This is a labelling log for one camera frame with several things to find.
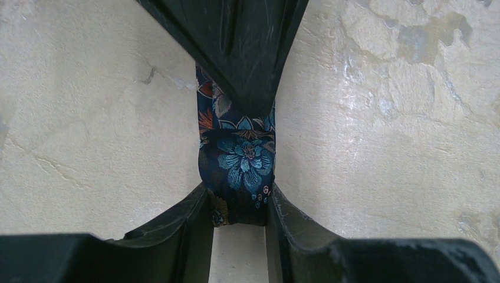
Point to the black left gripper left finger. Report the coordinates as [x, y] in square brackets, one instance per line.
[175, 246]

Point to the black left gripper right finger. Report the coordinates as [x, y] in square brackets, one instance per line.
[301, 250]

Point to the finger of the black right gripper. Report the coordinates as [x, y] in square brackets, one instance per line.
[242, 45]

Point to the navy floral tie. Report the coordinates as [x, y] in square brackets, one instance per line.
[236, 157]

